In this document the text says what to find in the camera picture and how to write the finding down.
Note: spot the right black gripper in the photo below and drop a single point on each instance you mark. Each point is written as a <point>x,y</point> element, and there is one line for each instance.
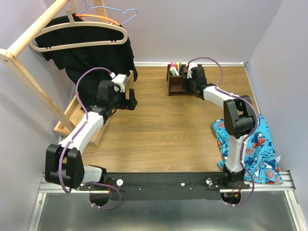
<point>187,90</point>

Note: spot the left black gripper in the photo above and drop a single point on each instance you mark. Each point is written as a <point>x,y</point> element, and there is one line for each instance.
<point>132,102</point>

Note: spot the dark wooden desk organizer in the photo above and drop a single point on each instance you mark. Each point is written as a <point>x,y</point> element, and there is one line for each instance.
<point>176,84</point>

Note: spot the mint green highlighter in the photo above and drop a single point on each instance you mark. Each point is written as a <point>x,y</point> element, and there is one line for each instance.
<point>173,71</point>

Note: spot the yellow capped white marker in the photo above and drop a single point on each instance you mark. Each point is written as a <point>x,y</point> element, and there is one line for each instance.
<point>178,66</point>

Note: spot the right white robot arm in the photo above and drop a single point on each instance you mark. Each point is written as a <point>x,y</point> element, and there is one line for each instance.
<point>240,119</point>

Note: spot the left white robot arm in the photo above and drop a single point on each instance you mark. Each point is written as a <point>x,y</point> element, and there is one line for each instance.
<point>86,130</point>

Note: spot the black t-shirt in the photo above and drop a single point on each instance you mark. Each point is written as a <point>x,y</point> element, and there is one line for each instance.
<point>87,66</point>

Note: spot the wooden clothes rack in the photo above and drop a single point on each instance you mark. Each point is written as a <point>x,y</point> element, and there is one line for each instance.
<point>32,92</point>

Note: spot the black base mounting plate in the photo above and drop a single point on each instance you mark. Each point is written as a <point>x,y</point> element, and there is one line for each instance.
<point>164,186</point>

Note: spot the blue shark print cloth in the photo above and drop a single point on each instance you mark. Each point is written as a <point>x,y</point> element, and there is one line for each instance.
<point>260,156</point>

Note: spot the beige wooden hanger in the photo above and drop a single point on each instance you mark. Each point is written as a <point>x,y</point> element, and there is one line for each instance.
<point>71,32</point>

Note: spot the orange plastic hanger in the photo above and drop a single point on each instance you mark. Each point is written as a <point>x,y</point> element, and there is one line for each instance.
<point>102,18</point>

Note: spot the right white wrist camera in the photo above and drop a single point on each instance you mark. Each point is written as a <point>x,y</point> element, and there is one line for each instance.
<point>189,68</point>

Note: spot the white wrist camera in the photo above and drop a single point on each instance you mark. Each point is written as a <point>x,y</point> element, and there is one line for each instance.
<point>120,81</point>
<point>189,68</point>

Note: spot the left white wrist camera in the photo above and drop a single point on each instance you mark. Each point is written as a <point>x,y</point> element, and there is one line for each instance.
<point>120,81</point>

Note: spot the blue wire hanger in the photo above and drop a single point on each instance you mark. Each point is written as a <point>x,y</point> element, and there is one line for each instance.
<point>99,8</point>

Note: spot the aluminium rail frame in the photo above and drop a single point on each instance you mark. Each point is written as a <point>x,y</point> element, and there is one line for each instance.
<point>73,197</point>

